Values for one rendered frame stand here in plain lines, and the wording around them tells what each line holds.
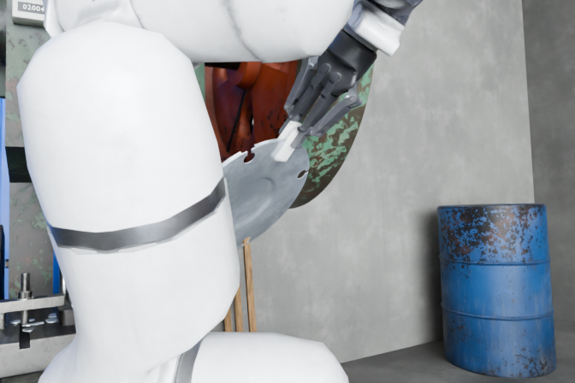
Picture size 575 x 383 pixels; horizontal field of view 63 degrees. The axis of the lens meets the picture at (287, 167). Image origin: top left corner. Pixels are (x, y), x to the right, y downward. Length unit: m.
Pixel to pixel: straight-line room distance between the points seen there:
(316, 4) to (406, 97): 2.98
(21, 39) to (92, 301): 0.82
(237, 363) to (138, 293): 0.12
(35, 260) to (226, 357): 0.98
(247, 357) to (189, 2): 0.25
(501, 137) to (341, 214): 1.57
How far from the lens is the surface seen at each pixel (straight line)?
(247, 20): 0.26
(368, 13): 0.71
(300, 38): 0.26
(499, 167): 3.84
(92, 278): 0.29
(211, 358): 0.39
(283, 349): 0.39
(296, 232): 2.65
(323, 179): 1.10
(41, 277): 1.33
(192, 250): 0.28
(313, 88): 0.77
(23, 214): 1.32
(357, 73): 0.74
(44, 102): 0.26
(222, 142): 1.45
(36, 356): 1.03
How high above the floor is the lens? 0.95
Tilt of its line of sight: 4 degrees up
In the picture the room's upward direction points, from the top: 2 degrees counter-clockwise
